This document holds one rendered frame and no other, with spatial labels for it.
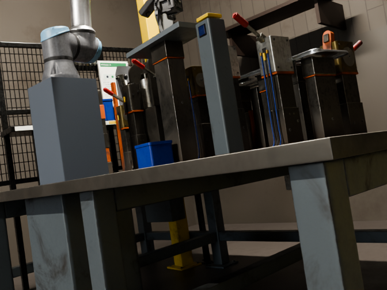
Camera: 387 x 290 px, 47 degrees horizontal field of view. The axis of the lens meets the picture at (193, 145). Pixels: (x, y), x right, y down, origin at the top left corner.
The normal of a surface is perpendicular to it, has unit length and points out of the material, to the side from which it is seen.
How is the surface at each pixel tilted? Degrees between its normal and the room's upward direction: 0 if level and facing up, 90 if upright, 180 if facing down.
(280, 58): 90
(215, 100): 90
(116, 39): 90
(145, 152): 90
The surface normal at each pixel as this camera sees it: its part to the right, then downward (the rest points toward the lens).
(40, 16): 0.70, -0.14
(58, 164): -0.69, 0.07
